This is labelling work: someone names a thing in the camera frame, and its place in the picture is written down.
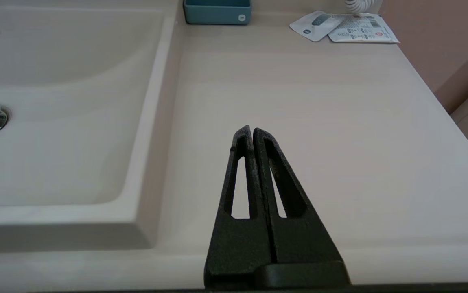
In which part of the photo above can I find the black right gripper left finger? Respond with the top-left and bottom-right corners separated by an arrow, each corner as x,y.
204,125 -> 276,290

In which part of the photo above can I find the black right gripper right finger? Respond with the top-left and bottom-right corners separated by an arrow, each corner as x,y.
253,128 -> 343,264

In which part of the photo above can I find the beige rectangular sink basin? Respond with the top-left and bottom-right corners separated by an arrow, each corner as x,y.
0,2 -> 184,255

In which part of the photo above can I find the white printed paper leaflet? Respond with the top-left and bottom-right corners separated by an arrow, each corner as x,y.
328,13 -> 400,44

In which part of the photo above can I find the blue soap tray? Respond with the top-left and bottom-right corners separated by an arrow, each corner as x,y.
183,0 -> 252,26

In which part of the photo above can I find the white coiled hose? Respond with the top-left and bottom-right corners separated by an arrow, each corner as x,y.
345,0 -> 371,14

